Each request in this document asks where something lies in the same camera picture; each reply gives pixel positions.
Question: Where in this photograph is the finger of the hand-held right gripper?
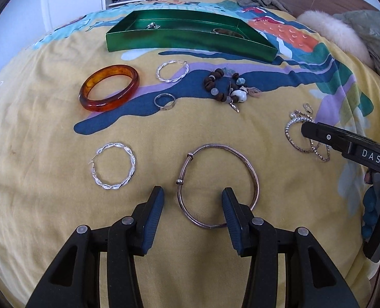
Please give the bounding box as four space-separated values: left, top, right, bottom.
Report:
301 121 354 159

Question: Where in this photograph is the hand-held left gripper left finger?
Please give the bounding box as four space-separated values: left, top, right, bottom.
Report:
26 185 165 308

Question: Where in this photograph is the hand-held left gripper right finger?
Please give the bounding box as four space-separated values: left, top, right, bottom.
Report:
221 187 360 308

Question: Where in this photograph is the rhinestone hoop bracelet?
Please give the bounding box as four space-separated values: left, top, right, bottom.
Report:
285 110 320 155
309 138 332 162

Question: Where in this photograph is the thin copper bangle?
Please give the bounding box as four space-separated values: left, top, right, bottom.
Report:
176 144 260 230

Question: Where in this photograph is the large silver twisted hoop earring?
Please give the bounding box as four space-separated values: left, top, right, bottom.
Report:
89 142 136 190

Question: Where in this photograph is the wooden beaded charm bracelet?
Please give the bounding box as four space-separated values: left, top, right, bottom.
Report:
203 68 262 113

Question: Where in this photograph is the silver band ring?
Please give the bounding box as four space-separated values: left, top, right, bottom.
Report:
154 93 177 111

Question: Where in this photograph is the amber resin bangle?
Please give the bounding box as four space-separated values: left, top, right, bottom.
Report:
79 65 140 113

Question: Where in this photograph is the small silver twisted hoop earring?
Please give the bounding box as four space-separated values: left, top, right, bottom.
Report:
156 60 189 83

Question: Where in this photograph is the green metallic box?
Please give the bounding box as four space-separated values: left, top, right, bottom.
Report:
105 9 278 64

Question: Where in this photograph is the person's right hand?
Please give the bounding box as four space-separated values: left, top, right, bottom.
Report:
362 171 380 243

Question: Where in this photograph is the white furry cushion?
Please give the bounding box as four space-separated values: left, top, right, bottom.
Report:
297 10 375 68

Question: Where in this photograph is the grey-green jacket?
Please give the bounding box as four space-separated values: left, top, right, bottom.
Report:
333 9 380 74

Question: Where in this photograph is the colourful printed blanket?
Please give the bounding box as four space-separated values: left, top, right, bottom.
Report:
0 0 380 308

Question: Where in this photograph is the silver bangle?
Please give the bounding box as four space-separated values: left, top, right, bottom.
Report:
213 28 243 37

